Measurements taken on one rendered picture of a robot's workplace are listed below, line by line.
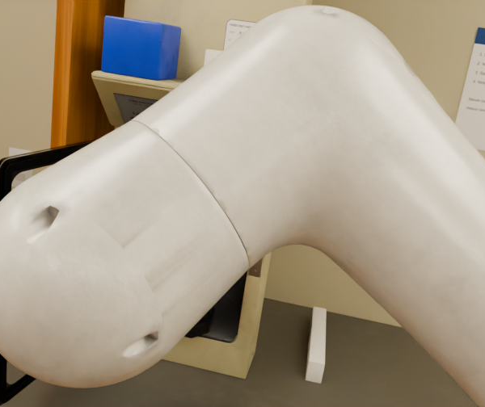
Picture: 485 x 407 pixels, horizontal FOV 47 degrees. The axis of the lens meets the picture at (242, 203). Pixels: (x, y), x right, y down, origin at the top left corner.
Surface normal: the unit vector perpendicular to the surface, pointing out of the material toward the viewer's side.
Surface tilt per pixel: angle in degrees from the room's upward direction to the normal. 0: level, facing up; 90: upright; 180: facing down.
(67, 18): 90
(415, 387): 0
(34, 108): 90
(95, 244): 56
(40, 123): 90
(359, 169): 84
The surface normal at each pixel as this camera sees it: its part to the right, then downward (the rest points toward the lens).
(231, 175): 0.28, -0.06
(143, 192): 0.15, -0.39
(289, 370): 0.14, -0.95
